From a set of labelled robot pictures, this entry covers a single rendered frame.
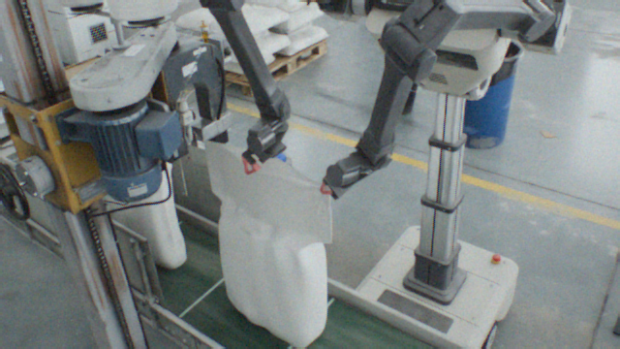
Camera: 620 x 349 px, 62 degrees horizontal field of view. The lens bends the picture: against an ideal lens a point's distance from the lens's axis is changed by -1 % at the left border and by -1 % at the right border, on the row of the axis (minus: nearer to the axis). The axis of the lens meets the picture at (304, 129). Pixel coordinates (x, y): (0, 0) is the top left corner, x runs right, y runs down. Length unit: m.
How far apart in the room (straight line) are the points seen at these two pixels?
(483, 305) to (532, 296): 0.51
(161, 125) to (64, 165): 0.32
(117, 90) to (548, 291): 2.15
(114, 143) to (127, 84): 0.16
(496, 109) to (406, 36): 2.67
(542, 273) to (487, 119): 1.18
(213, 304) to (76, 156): 0.86
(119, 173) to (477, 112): 2.63
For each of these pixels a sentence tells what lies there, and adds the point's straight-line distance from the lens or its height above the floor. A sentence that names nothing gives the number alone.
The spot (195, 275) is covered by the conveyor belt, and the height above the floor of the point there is 0.38.
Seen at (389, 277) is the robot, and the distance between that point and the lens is 2.31.
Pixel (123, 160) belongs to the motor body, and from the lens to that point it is 1.37.
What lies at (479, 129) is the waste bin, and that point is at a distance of 3.65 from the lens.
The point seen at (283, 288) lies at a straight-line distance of 1.71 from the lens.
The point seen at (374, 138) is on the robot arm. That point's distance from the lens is 1.21.
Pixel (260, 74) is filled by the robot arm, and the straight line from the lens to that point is 1.35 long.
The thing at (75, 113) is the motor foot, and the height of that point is 1.30.
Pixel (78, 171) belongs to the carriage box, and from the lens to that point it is 1.53.
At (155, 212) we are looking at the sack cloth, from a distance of 2.12.
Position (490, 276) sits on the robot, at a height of 0.26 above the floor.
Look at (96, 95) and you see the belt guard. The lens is 1.27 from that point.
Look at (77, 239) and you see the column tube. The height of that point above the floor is 0.91.
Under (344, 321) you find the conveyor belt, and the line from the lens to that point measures 1.99.
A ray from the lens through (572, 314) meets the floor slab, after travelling 2.70.
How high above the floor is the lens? 1.88
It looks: 29 degrees down
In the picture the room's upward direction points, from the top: 4 degrees counter-clockwise
